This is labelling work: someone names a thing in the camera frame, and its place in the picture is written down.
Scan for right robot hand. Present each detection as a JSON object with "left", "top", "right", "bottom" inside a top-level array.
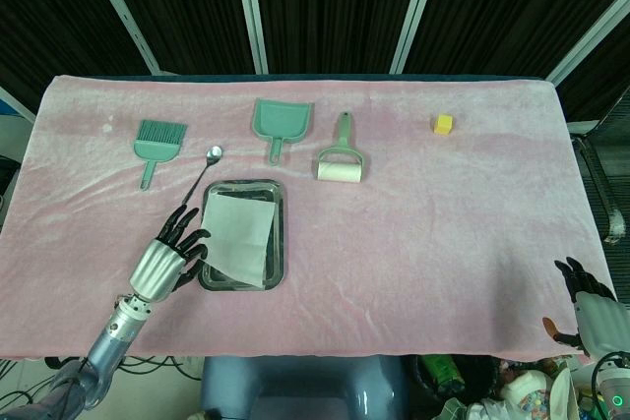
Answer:
[{"left": 540, "top": 256, "right": 630, "bottom": 365}]

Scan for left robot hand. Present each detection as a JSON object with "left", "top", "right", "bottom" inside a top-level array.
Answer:
[{"left": 128, "top": 207, "right": 212, "bottom": 303}]

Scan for white paper sheet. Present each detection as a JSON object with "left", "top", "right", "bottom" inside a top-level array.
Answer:
[{"left": 202, "top": 193, "right": 278, "bottom": 288}]

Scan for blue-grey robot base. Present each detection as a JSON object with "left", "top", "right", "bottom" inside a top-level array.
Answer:
[{"left": 199, "top": 354, "right": 410, "bottom": 420}]

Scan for metal tray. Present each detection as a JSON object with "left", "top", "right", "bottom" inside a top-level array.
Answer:
[{"left": 198, "top": 178, "right": 287, "bottom": 292}]

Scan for metal spoon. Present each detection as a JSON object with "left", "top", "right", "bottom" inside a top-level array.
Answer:
[{"left": 181, "top": 146, "right": 223, "bottom": 206}]

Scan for green hand brush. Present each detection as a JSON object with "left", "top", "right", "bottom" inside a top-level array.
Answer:
[{"left": 132, "top": 119, "right": 189, "bottom": 191}]

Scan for green bottle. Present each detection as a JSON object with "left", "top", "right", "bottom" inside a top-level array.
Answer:
[{"left": 417, "top": 354, "right": 467, "bottom": 391}]

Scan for green dustpan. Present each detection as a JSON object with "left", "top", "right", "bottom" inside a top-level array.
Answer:
[{"left": 252, "top": 98, "right": 316, "bottom": 166}]

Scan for green lint roller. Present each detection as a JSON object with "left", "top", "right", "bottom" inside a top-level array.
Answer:
[{"left": 315, "top": 111, "right": 368, "bottom": 183}]

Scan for pink table cloth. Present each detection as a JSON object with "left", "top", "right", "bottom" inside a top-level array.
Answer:
[{"left": 0, "top": 74, "right": 622, "bottom": 360}]

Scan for black floor cables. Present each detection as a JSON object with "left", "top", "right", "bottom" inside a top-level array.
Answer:
[{"left": 43, "top": 354, "right": 203, "bottom": 382}]

